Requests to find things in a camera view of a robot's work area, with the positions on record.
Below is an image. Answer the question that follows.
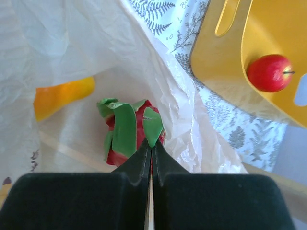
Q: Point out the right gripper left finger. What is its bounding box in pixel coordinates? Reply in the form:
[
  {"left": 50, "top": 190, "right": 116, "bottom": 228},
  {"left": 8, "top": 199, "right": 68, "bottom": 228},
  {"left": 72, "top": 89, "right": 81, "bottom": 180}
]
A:
[{"left": 0, "top": 140, "right": 151, "bottom": 230}]

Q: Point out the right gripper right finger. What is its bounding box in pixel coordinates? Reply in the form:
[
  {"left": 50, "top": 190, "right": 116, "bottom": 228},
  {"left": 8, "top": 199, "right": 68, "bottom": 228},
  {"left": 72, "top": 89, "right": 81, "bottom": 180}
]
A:
[{"left": 152, "top": 142, "right": 295, "bottom": 230}]

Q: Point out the red pepper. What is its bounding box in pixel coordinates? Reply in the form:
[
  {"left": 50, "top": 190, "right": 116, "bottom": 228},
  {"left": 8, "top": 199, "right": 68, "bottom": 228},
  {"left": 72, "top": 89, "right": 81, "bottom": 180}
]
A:
[{"left": 96, "top": 98, "right": 165, "bottom": 166}]

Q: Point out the red apple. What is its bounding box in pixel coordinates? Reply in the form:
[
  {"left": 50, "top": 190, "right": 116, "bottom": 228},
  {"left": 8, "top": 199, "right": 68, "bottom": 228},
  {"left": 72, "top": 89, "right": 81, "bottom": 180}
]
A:
[{"left": 247, "top": 54, "right": 295, "bottom": 92}]

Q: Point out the yellow plastic bin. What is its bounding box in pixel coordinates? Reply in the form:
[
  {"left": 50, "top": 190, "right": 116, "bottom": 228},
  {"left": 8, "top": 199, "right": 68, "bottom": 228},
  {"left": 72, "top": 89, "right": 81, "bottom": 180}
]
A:
[{"left": 190, "top": 0, "right": 307, "bottom": 127}]

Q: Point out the yellow mango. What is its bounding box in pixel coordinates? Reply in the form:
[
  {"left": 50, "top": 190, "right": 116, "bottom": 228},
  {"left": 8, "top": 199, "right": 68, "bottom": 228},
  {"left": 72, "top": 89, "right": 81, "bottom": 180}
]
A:
[{"left": 33, "top": 76, "right": 95, "bottom": 122}]

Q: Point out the floral table mat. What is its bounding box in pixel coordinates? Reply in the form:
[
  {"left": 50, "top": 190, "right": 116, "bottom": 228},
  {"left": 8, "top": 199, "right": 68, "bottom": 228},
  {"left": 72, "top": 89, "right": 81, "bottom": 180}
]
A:
[{"left": 129, "top": 0, "right": 286, "bottom": 172}]

